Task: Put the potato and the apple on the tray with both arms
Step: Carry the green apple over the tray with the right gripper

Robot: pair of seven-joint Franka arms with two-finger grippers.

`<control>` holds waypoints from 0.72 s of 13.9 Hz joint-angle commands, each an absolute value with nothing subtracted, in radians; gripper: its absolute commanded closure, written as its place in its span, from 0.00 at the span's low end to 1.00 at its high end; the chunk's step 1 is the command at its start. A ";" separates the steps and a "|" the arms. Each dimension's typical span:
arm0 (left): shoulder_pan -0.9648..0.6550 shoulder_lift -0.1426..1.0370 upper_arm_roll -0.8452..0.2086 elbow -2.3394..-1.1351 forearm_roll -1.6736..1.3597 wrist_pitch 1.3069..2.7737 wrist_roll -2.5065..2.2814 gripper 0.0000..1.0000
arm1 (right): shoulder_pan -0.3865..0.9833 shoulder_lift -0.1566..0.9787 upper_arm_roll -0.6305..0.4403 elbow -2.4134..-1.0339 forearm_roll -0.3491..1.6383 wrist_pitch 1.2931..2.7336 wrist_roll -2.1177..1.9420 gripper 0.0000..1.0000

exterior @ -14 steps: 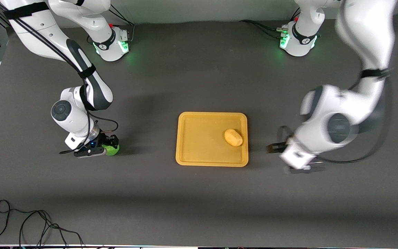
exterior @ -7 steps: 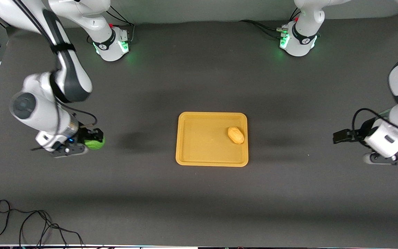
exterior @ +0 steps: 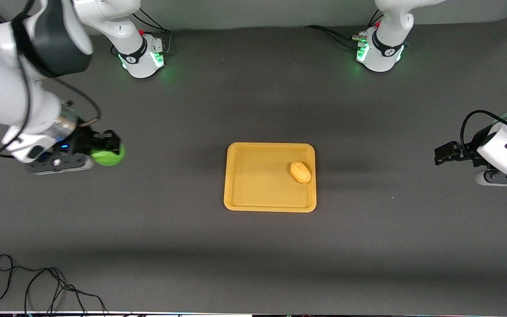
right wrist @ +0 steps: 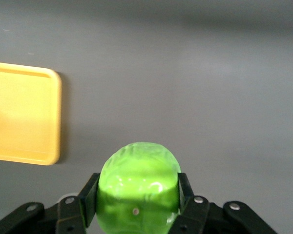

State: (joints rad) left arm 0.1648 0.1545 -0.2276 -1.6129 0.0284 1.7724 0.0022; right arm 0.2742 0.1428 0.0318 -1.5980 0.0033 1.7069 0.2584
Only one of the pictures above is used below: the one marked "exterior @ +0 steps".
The green lime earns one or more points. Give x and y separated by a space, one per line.
108 157

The yellow plastic tray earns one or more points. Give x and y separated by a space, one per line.
258 185

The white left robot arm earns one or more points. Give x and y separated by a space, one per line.
387 26

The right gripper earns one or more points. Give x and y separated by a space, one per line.
84 138

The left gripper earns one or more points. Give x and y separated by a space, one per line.
465 152

